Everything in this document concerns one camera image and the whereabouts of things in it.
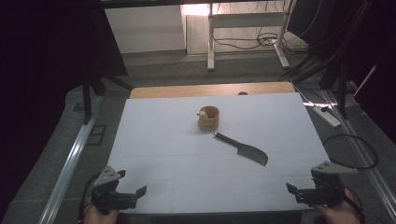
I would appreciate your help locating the white desk frame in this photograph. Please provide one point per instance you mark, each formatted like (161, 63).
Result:
(246, 20)

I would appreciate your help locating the aluminium rail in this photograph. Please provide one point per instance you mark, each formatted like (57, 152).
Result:
(71, 161)
(361, 149)

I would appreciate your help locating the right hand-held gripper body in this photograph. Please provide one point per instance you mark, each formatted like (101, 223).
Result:
(325, 191)

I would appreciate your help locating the person's right hand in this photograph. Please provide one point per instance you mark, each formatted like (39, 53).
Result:
(341, 214)

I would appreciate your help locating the dark kitchen knife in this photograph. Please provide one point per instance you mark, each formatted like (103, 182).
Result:
(249, 151)

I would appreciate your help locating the wooden cup with small figure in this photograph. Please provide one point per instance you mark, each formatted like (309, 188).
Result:
(209, 124)

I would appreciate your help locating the white power strip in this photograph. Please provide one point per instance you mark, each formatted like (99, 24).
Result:
(327, 116)

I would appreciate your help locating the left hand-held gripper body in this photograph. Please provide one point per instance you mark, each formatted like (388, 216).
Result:
(107, 196)

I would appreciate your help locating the wooden table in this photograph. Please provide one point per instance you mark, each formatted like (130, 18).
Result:
(186, 91)

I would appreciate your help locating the black metal stand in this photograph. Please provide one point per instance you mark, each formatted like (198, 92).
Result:
(87, 99)
(342, 93)

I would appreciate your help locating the black curtain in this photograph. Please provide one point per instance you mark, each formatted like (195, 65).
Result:
(46, 62)
(373, 46)

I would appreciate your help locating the person's left hand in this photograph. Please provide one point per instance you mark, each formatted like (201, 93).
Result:
(99, 217)

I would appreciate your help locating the white board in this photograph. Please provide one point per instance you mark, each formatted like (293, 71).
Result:
(186, 174)

